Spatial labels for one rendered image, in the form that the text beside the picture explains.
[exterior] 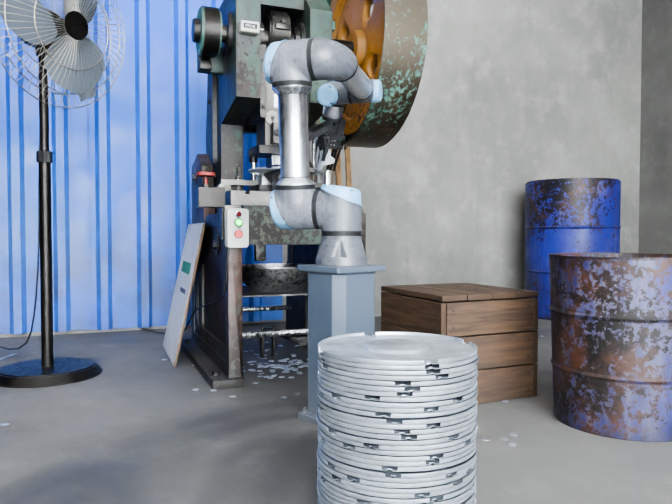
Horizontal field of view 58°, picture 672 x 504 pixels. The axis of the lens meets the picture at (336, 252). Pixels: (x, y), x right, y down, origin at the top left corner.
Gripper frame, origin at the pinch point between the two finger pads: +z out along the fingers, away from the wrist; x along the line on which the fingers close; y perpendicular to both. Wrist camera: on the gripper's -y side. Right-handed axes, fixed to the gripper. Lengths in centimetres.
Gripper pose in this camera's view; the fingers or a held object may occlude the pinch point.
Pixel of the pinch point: (318, 167)
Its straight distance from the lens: 234.3
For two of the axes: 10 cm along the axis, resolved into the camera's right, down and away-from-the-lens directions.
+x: -3.7, -4.5, 8.1
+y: 9.1, -0.1, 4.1
